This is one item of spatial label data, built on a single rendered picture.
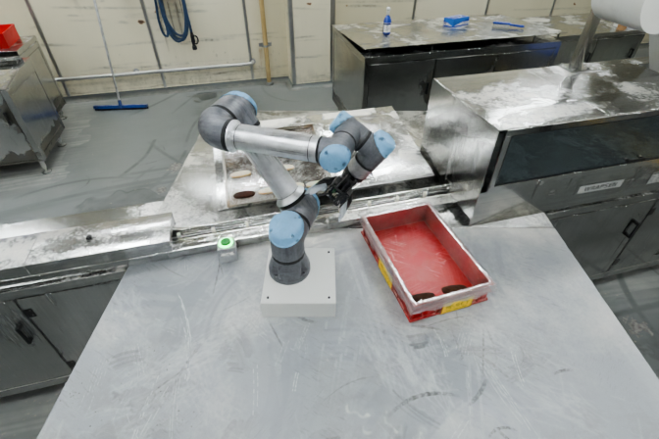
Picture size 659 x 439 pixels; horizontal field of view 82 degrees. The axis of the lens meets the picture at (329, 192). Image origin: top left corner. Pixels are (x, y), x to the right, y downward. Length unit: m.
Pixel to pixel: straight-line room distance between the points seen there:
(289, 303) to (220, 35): 4.18
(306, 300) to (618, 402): 0.97
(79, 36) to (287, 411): 4.75
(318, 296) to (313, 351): 0.17
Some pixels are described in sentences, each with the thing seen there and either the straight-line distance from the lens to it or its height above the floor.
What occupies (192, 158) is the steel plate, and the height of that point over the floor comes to 0.82.
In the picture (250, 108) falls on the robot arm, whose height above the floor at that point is 1.44.
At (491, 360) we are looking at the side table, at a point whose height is 0.82.
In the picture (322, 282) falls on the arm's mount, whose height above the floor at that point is 0.90.
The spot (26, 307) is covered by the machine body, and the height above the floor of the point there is 0.70.
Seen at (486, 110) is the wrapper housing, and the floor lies 1.30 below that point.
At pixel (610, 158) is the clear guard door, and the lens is 2.06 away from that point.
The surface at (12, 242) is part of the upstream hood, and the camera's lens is 1.91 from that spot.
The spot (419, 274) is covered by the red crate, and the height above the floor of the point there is 0.82.
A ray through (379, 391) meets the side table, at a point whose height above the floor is 0.82.
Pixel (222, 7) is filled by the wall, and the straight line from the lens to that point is 5.05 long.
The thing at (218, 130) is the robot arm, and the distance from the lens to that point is 1.11.
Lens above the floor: 1.98
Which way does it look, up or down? 38 degrees down
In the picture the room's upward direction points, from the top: straight up
